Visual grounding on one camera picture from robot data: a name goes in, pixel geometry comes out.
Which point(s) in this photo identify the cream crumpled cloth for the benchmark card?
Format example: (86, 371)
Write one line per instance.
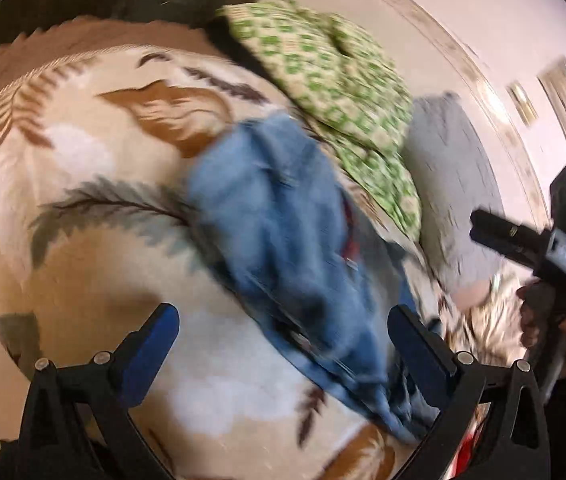
(490, 330)

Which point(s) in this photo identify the beige leaf pattern blanket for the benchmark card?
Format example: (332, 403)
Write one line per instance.
(100, 122)

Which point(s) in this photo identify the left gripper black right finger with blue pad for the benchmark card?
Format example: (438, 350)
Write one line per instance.
(514, 441)

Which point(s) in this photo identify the small framed wall picture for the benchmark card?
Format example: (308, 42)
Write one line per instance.
(522, 103)

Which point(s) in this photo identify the red plastic object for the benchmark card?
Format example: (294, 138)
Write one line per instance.
(464, 454)

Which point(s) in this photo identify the green white patterned pillow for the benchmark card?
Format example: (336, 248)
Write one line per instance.
(347, 88)

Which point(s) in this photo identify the blue denim jeans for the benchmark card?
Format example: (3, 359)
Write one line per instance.
(277, 228)

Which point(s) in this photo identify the right hand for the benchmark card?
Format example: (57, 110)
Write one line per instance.
(537, 301)

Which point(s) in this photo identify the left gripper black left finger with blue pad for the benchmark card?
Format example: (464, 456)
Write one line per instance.
(76, 422)

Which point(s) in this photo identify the grey quilted pillow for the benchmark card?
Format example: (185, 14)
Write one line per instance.
(453, 177)

